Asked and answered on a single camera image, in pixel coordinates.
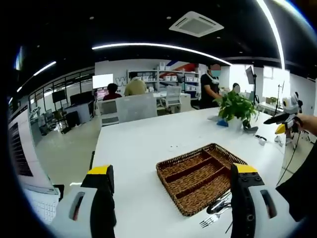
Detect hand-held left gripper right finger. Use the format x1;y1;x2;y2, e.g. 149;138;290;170
229;163;302;238

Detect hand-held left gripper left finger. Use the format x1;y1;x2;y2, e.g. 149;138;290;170
49;164;117;238

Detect silver fork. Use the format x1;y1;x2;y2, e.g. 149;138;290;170
214;191;232;202
199;213;221;229

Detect silver spoon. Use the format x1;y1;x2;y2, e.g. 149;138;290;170
206;198;232;214

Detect brown wicker cutlery storage tray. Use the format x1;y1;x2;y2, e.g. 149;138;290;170
156;143;248;217

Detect person's right hand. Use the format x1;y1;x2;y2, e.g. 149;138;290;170
294;114;317;136

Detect small black white device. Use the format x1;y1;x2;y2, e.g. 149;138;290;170
255;134;268;146

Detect grey plastic object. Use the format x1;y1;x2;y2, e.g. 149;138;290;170
244;121;259;134

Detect green potted plant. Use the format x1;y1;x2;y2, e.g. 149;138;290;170
213;89;260;132

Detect operator person in black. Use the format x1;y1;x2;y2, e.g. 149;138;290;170
275;135;317;223

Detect long ceiling light strip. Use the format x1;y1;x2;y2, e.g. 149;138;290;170
256;0;285;70

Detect white plastic chair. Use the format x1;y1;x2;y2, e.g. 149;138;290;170
98;100;119;126

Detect shelving rack with white boxes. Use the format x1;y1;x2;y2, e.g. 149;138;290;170
126;63;201;99

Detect black desk monitors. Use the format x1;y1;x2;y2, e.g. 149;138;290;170
69;90;94;105

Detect black television on stand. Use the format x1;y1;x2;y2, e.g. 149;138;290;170
52;89;67;104

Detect white mesh office chair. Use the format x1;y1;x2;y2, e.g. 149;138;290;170
116;93;158;123

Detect ceiling air conditioner vent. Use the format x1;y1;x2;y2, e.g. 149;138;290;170
168;11;225;38

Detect curved ceiling light strip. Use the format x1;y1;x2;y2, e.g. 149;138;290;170
92;42;232;66

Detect short ceiling light strip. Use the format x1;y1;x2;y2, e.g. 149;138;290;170
33;61;57;76

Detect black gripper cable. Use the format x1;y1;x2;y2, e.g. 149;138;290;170
276;131;302;186

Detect white wall screen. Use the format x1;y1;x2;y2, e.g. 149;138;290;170
92;73;114;89

